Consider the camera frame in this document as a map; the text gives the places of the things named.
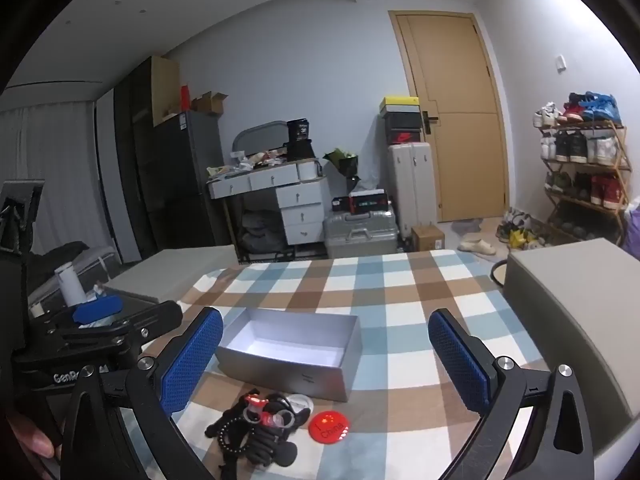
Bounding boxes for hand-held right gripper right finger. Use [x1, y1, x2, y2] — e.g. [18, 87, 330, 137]
[428, 308, 596, 480]

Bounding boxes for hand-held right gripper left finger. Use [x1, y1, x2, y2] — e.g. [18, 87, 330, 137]
[60, 306, 224, 480]

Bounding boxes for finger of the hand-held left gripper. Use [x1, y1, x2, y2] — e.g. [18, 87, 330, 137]
[50, 301, 184, 349]
[42, 296, 125, 337]

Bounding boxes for black spiral hair tie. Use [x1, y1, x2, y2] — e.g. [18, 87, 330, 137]
[205, 407, 261, 461]

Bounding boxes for grey cardboard box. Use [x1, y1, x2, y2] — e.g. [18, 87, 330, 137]
[215, 308, 362, 403]

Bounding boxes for red round pin badge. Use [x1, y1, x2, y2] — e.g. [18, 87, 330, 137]
[308, 411, 350, 445]

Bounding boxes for person's left hand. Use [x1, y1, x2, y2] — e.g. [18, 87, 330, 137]
[0, 406, 56, 480]

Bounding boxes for white plastic bottle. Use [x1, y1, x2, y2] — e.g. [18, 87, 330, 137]
[54, 262, 87, 307]

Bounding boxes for grey upholstered block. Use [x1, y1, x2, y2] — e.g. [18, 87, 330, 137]
[102, 245, 238, 306]
[505, 237, 640, 461]

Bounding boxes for dark cloth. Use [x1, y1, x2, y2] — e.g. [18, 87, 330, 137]
[27, 241, 92, 283]

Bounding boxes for checked bed sheet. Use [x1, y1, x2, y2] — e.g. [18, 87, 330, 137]
[120, 247, 551, 480]

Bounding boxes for beige slippers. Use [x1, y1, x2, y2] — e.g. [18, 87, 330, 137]
[459, 239, 497, 257]

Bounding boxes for clear plastic bangle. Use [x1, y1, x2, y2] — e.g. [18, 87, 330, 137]
[285, 392, 314, 414]

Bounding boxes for small cardboard box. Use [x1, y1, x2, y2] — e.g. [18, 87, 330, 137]
[411, 225, 446, 252]

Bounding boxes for grey bundled cloth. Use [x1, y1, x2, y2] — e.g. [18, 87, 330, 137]
[240, 210, 288, 256]

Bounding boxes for dark refrigerator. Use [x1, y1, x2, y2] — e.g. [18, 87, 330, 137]
[150, 110, 227, 257]

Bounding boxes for pile of shoes on floor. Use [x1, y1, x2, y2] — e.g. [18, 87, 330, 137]
[495, 207, 546, 251]

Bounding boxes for white curtain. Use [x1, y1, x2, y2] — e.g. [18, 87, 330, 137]
[0, 100, 117, 261]

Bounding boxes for black wardrobe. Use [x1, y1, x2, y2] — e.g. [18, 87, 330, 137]
[114, 55, 181, 263]

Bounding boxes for silver suitcase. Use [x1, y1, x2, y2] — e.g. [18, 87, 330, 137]
[324, 209, 401, 260]

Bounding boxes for black box with red stripe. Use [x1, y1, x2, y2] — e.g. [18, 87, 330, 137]
[349, 189, 390, 215]

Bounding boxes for white upright suitcase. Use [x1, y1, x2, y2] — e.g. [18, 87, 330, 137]
[387, 142, 438, 238]

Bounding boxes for pile of papers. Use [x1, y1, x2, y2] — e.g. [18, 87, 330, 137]
[207, 147, 301, 181]

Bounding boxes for white desk with drawers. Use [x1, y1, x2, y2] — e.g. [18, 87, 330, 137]
[207, 159, 332, 261]

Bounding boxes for clear plastic bag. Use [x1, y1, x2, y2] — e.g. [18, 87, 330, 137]
[357, 170, 386, 193]

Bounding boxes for wooden door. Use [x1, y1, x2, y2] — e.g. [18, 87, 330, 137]
[389, 10, 511, 223]

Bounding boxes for grey arched board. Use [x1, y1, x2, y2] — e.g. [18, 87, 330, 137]
[234, 120, 296, 161]

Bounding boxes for purple bag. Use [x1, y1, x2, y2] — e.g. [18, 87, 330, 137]
[622, 200, 640, 261]

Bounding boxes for open cardboard boxes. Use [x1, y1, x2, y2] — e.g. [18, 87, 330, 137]
[191, 91, 229, 116]

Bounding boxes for bouquet in black wrap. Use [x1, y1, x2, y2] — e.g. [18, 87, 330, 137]
[322, 147, 361, 191]

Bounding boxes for black shoe box red logo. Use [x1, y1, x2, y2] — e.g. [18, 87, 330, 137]
[384, 127, 426, 147]

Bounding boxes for black printed box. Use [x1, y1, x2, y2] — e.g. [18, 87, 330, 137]
[286, 119, 312, 143]

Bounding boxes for rows of shoes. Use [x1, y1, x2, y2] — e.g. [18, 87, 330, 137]
[532, 91, 628, 211]

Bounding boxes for plain black shoe box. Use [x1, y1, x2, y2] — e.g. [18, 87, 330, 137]
[382, 110, 423, 131]

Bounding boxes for wooden shoe rack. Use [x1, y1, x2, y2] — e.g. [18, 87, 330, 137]
[537, 120, 632, 241]

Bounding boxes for yellow lid shoe box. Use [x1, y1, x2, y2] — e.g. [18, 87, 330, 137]
[378, 96, 420, 113]

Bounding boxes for black hair ties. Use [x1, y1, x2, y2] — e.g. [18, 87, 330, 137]
[240, 392, 311, 468]

